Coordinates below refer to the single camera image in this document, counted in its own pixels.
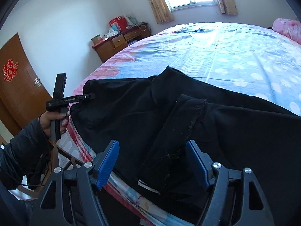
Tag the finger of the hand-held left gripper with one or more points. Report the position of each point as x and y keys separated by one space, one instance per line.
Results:
x=87 y=97

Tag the person's left forearm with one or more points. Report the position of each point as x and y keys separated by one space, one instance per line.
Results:
x=23 y=150

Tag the wooden desk with drawers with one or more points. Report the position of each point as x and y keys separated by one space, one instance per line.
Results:
x=110 y=49

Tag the black pants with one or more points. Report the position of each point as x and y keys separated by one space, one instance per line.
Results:
x=230 y=134

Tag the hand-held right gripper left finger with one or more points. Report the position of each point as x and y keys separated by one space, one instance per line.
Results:
x=107 y=167

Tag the red paper door decoration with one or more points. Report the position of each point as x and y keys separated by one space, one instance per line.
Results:
x=9 y=70

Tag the bed with patterned sheet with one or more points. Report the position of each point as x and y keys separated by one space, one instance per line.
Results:
x=223 y=51

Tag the red gift bag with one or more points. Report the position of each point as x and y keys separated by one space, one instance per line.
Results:
x=118 y=23

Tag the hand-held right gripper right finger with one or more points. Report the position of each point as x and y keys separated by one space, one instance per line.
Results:
x=198 y=164

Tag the pink folded blanket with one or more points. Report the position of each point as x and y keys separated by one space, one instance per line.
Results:
x=289 y=29

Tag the person's left hand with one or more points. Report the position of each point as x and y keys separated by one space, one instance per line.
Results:
x=47 y=120

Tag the small cardboard box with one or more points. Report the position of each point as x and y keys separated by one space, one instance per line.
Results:
x=96 y=40

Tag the brown wooden door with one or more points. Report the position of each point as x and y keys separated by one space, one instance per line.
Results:
x=21 y=103

